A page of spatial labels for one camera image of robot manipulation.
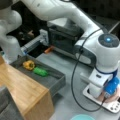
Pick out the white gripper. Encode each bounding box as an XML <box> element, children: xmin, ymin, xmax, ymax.
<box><xmin>89</xmin><ymin>69</ymin><xmax>113</xmax><ymax>98</ymax></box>

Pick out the pink frying pan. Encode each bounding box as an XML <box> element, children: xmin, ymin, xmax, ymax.
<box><xmin>97</xmin><ymin>90</ymin><xmax>120</xmax><ymax>103</ymax></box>

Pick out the white induction cooker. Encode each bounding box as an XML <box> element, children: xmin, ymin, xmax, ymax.
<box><xmin>83</xmin><ymin>86</ymin><xmax>120</xmax><ymax>113</ymax></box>

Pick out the teal bowl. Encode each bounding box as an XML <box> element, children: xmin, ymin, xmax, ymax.
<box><xmin>71</xmin><ymin>115</ymin><xmax>95</xmax><ymax>120</ymax></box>

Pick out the grey metal drawer bin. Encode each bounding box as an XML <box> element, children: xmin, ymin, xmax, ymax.
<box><xmin>11</xmin><ymin>55</ymin><xmax>66</xmax><ymax>96</ymax></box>

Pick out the small orange object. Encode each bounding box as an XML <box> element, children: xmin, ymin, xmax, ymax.
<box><xmin>44</xmin><ymin>48</ymin><xmax>53</xmax><ymax>54</ymax></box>

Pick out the stainless toaster oven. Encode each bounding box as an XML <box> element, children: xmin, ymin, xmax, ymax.
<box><xmin>47</xmin><ymin>18</ymin><xmax>84</xmax><ymax>59</ymax></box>

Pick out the green toy vegetable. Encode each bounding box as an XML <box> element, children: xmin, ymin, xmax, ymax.
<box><xmin>33</xmin><ymin>67</ymin><xmax>48</xmax><ymax>77</ymax></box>

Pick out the wooden shelf cabinet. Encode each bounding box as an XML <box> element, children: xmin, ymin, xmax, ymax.
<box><xmin>0</xmin><ymin>56</ymin><xmax>54</xmax><ymax>120</ymax></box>

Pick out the yellow toy vegetable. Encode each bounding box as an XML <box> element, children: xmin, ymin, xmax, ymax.
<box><xmin>23</xmin><ymin>60</ymin><xmax>35</xmax><ymax>70</ymax></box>

